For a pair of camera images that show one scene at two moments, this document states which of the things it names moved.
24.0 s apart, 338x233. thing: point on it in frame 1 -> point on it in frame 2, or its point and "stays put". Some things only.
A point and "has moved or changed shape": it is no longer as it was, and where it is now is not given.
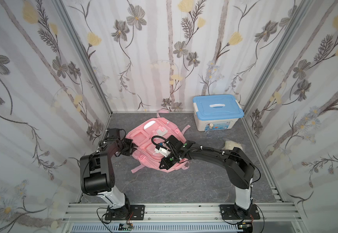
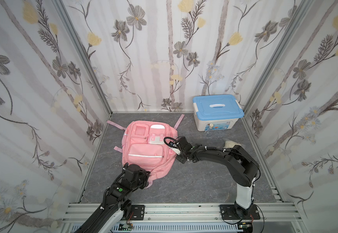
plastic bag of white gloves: [230, 144] stays put
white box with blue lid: [216, 112] stays put
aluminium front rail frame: [269, 213] stays put
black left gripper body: [126, 146] -> [141, 179]
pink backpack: [141, 134] has moved or changed shape
